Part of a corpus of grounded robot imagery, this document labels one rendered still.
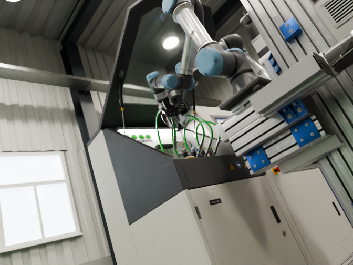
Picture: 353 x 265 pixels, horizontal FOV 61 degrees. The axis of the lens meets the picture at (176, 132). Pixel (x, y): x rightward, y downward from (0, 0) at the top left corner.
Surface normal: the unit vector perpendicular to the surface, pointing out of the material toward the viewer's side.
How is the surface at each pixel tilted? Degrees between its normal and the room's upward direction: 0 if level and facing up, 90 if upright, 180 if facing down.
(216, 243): 90
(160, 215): 90
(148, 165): 90
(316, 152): 90
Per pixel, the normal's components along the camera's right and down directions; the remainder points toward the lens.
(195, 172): 0.56, -0.50
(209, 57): -0.73, 0.15
